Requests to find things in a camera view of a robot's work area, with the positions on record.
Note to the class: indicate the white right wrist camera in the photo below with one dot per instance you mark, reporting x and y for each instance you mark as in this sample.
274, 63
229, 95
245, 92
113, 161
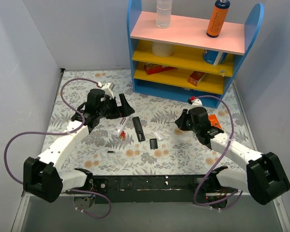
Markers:
194, 102

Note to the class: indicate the red flat box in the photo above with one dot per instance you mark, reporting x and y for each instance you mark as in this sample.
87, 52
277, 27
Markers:
151, 68

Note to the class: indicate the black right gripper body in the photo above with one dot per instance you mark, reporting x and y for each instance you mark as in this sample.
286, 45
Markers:
184, 121

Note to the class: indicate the blue yellow pink shelf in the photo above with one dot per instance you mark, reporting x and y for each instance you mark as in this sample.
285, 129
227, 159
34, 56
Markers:
188, 36

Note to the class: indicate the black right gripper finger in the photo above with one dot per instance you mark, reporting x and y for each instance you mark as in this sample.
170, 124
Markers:
181, 123
185, 113

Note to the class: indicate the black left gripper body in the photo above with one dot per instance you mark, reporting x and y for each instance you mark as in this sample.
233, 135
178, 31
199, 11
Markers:
116, 109

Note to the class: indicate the clear plastic bottle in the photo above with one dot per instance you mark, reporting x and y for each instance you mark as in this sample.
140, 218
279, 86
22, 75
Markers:
164, 9

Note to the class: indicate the black battery cover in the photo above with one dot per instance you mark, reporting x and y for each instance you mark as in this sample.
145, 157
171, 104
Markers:
153, 143

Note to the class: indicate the white paper roll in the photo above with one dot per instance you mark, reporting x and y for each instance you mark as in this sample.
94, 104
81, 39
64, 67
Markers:
162, 50

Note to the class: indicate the white battery cover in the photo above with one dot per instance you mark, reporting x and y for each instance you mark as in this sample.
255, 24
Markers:
158, 136

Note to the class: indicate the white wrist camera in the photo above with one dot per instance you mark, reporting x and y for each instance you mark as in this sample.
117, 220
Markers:
107, 88
194, 102

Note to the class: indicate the orange battery pack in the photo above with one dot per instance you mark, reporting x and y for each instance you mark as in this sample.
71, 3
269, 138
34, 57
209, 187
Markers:
214, 121

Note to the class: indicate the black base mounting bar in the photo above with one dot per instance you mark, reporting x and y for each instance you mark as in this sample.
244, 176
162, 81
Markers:
145, 188

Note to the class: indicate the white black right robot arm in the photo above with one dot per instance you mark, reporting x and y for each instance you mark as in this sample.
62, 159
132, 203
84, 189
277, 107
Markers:
264, 177

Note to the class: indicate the black remote control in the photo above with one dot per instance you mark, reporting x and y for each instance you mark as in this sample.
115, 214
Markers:
138, 129

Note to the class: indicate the orange cylindrical bottle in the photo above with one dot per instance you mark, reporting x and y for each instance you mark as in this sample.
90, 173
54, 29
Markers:
217, 18

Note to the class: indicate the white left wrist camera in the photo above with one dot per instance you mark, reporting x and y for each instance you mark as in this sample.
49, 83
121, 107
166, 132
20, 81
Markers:
107, 88

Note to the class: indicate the floral patterned table mat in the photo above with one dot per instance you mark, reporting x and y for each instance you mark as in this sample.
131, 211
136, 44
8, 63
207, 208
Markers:
178, 153

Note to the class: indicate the white remote control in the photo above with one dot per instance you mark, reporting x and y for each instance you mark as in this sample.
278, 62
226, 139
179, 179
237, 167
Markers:
119, 128

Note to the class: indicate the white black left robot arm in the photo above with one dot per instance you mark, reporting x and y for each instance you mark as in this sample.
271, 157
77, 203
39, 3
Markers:
41, 175

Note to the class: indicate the orange red small box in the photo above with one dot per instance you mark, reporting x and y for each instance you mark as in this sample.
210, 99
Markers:
196, 77

